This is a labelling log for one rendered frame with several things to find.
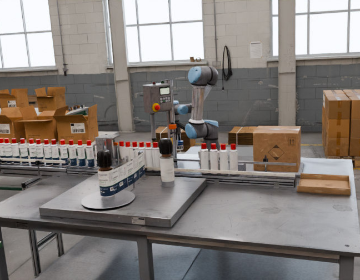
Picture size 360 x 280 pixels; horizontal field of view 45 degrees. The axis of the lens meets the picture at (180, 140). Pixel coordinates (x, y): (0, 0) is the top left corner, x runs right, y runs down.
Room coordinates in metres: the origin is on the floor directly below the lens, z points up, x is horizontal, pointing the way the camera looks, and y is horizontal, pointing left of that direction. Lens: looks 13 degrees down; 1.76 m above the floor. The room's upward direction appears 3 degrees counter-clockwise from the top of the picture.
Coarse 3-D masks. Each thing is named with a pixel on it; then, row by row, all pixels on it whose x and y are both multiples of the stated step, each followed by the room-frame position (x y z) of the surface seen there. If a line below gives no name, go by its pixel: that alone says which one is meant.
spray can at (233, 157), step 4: (232, 144) 2.75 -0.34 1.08; (232, 148) 2.75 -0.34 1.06; (232, 152) 2.74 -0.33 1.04; (236, 152) 2.75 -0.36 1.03; (232, 156) 2.74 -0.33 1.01; (236, 156) 2.75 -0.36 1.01; (232, 160) 2.75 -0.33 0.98; (236, 160) 2.75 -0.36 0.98; (232, 164) 2.75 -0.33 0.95; (236, 164) 2.75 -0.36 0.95; (232, 168) 2.75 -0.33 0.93; (236, 168) 2.75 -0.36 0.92
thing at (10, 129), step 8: (8, 112) 4.95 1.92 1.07; (16, 112) 4.92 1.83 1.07; (0, 120) 4.60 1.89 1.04; (8, 120) 4.58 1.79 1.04; (16, 120) 4.66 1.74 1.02; (0, 128) 4.63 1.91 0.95; (8, 128) 4.61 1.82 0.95; (16, 128) 4.62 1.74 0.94; (24, 128) 4.77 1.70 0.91; (0, 136) 4.64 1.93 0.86; (8, 136) 4.61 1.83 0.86; (16, 136) 4.63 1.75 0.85; (24, 136) 4.79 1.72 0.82
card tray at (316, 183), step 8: (304, 176) 2.73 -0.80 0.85; (312, 176) 2.72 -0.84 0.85; (320, 176) 2.70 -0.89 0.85; (328, 176) 2.68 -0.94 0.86; (336, 176) 2.67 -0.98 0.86; (344, 176) 2.65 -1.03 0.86; (304, 184) 2.61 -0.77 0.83; (312, 184) 2.61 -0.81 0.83; (320, 184) 2.60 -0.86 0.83; (328, 184) 2.59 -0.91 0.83; (336, 184) 2.58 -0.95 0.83; (344, 184) 2.57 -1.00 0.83; (304, 192) 2.49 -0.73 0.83; (312, 192) 2.47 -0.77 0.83; (320, 192) 2.45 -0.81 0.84; (328, 192) 2.44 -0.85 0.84; (336, 192) 2.42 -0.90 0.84; (344, 192) 2.41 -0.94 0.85
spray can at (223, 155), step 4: (224, 144) 2.77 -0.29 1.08; (224, 148) 2.77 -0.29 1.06; (220, 152) 2.77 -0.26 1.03; (224, 152) 2.76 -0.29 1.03; (220, 156) 2.77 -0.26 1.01; (224, 156) 2.76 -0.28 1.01; (220, 160) 2.77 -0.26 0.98; (224, 160) 2.76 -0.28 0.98; (220, 164) 2.78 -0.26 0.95; (224, 164) 2.76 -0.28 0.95; (220, 168) 2.78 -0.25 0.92; (224, 168) 2.76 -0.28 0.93
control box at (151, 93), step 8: (144, 88) 3.00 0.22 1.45; (152, 88) 2.95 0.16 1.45; (144, 96) 3.00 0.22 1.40; (152, 96) 2.95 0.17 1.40; (160, 96) 2.98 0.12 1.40; (144, 104) 3.01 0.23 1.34; (152, 104) 2.94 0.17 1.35; (160, 104) 2.98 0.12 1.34; (168, 104) 3.02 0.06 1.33; (152, 112) 2.95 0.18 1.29
